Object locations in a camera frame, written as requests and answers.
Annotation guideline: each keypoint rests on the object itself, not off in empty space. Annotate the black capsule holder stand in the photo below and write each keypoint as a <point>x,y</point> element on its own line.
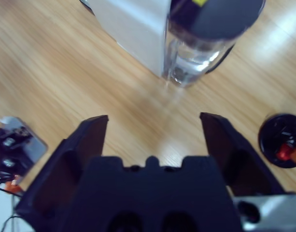
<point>271,135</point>

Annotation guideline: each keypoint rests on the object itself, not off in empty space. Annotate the red coffee capsule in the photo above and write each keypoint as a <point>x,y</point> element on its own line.
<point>284,152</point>

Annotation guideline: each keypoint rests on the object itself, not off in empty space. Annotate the clear water tank dark lid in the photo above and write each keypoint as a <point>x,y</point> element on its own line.
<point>222,19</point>

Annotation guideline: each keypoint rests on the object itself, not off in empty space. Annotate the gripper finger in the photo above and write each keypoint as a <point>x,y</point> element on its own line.
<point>65,169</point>
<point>242,166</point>

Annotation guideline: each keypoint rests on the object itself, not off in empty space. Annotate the white capsule coffee machine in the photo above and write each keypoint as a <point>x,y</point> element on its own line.
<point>133,24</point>

